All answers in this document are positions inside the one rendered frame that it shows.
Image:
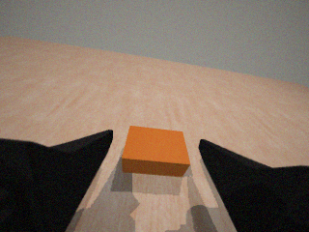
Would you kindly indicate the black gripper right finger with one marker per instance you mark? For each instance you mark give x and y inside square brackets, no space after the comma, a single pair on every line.
[257,197]

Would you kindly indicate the orange block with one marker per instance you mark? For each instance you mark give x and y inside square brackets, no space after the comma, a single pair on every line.
[155,152]

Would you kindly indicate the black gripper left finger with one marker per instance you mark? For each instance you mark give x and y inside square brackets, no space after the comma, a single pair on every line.
[56,178]

